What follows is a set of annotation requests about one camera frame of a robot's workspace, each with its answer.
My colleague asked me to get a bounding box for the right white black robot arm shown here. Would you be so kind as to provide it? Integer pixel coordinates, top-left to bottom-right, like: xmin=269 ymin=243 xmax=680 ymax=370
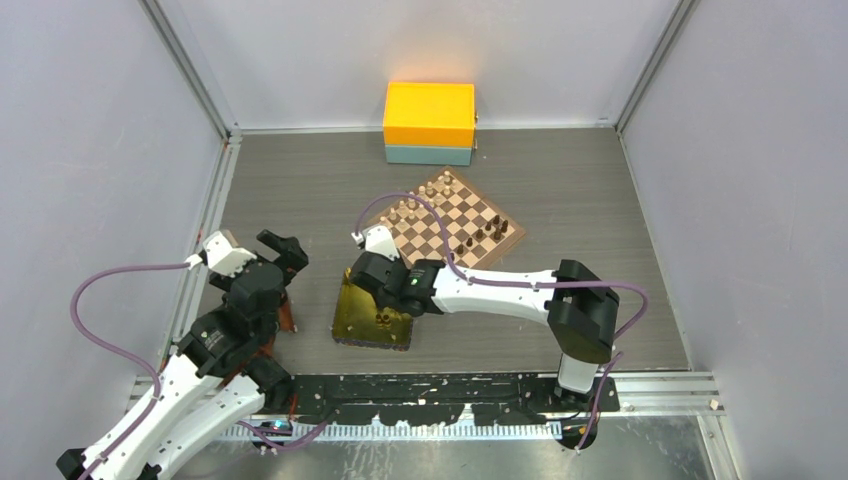
xmin=349 ymin=252 xmax=620 ymax=411

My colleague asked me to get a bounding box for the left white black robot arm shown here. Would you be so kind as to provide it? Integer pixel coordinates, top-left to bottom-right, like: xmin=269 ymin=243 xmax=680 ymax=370
xmin=56 ymin=230 xmax=309 ymax=479

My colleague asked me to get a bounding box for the brown cloth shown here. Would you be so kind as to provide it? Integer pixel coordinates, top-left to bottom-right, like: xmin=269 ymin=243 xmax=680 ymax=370
xmin=219 ymin=294 xmax=298 ymax=387

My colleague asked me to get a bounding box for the yellow transparent tray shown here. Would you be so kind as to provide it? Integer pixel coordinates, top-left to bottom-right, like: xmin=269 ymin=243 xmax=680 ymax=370
xmin=331 ymin=268 xmax=413 ymax=351

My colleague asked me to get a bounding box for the wooden chessboard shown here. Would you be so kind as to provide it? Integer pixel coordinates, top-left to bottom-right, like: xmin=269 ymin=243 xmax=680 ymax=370
xmin=364 ymin=166 xmax=526 ymax=269

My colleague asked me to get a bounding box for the grey-blue box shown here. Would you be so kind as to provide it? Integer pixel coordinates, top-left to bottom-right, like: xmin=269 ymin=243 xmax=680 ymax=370
xmin=385 ymin=145 xmax=473 ymax=166

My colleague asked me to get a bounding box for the yellow box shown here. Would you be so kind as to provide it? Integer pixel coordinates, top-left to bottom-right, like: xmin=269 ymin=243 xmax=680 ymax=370
xmin=382 ymin=81 xmax=477 ymax=148

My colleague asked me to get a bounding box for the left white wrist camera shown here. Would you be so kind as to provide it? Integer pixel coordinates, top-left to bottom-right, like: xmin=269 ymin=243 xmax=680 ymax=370
xmin=201 ymin=229 xmax=257 ymax=278

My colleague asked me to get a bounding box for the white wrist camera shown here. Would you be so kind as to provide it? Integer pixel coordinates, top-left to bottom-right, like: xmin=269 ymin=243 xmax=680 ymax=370
xmin=363 ymin=224 xmax=400 ymax=261
xmin=201 ymin=229 xmax=257 ymax=278

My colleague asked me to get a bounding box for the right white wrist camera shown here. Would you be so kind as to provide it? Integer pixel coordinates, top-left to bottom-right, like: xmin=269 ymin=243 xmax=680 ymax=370
xmin=363 ymin=224 xmax=400 ymax=261

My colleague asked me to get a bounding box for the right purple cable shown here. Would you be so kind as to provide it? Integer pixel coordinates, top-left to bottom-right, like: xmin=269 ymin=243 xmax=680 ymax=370
xmin=352 ymin=192 xmax=651 ymax=455

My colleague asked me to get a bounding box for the purple cable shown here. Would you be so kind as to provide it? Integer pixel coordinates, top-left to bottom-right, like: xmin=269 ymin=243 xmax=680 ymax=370
xmin=69 ymin=261 xmax=333 ymax=480
xmin=352 ymin=192 xmax=651 ymax=455

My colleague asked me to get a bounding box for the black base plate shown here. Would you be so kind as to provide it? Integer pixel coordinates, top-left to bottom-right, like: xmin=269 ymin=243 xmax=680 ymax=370
xmin=259 ymin=373 xmax=620 ymax=427

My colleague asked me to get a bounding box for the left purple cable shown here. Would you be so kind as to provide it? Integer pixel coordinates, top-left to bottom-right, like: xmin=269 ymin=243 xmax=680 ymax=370
xmin=69 ymin=261 xmax=333 ymax=480

